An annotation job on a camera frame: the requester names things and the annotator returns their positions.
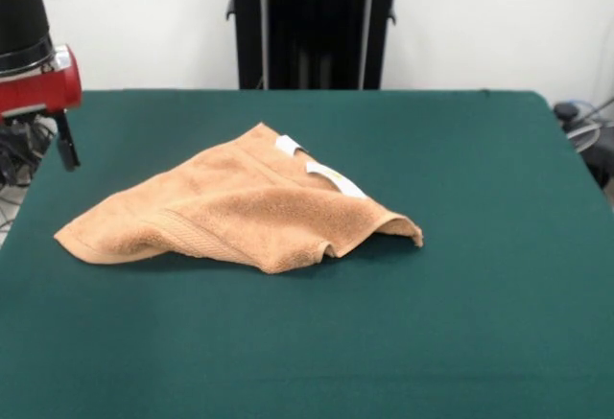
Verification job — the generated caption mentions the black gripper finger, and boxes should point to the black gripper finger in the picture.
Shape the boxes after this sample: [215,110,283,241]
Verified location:
[54,108,83,173]

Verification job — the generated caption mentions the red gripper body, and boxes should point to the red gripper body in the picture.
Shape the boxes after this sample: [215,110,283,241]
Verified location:
[0,44,83,121]

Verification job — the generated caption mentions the tan terry towel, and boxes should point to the tan terry towel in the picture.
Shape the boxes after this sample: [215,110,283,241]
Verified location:
[53,122,425,276]

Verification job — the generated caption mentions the dark green table cloth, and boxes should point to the dark green table cloth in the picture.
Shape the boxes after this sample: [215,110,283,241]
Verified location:
[0,89,614,419]

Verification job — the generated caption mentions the black cable bundle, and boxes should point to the black cable bundle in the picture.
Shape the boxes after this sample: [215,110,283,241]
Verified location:
[0,119,58,190]

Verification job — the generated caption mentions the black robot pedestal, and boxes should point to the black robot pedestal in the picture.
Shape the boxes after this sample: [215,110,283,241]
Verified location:
[224,0,418,91]

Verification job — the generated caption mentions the black equipment with hoses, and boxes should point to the black equipment with hoses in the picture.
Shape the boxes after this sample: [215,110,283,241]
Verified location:
[553,99,614,190]

